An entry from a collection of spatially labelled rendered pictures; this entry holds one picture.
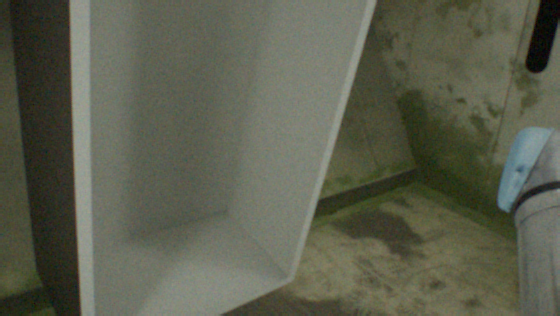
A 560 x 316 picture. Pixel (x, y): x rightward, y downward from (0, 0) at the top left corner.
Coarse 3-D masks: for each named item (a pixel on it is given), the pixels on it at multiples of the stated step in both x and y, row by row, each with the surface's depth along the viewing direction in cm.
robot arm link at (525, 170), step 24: (528, 144) 59; (552, 144) 58; (528, 168) 57; (552, 168) 57; (504, 192) 61; (528, 192) 57; (552, 192) 54; (528, 216) 56; (552, 216) 53; (528, 240) 54; (552, 240) 51; (528, 264) 52; (552, 264) 49; (528, 288) 50; (552, 288) 47; (528, 312) 49; (552, 312) 46
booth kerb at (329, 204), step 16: (384, 176) 279; (400, 176) 288; (352, 192) 264; (368, 192) 273; (384, 192) 283; (320, 208) 252; (336, 208) 260; (32, 288) 169; (0, 304) 164; (16, 304) 167; (32, 304) 171; (48, 304) 175
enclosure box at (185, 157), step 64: (64, 0) 62; (128, 0) 101; (192, 0) 111; (256, 0) 122; (320, 0) 108; (64, 64) 67; (128, 64) 109; (192, 64) 120; (256, 64) 131; (320, 64) 113; (64, 128) 73; (128, 128) 118; (192, 128) 131; (256, 128) 137; (320, 128) 117; (64, 192) 82; (128, 192) 129; (192, 192) 145; (256, 192) 144; (64, 256) 92; (128, 256) 133; (192, 256) 139; (256, 256) 144
